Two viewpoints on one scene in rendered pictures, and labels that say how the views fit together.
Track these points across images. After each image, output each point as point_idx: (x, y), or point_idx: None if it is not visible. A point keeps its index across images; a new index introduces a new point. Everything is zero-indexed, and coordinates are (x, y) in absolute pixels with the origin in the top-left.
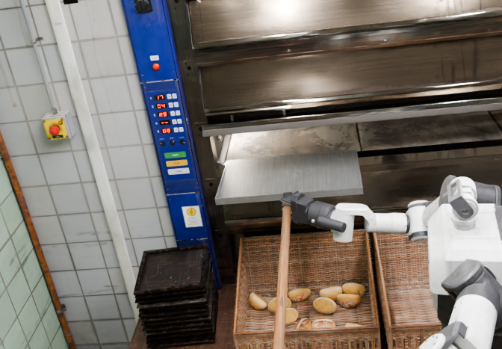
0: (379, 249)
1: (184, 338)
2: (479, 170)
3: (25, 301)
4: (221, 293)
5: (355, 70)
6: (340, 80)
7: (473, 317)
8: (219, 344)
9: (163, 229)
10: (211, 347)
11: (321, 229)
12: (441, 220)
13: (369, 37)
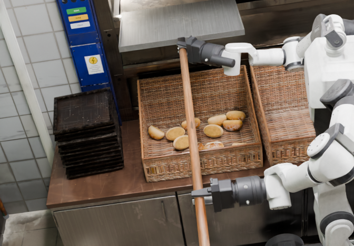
0: (256, 80)
1: (98, 167)
2: (337, 8)
3: None
4: (123, 128)
5: None
6: None
7: (348, 119)
8: (128, 169)
9: (68, 77)
10: (122, 173)
11: (206, 67)
12: (316, 50)
13: None
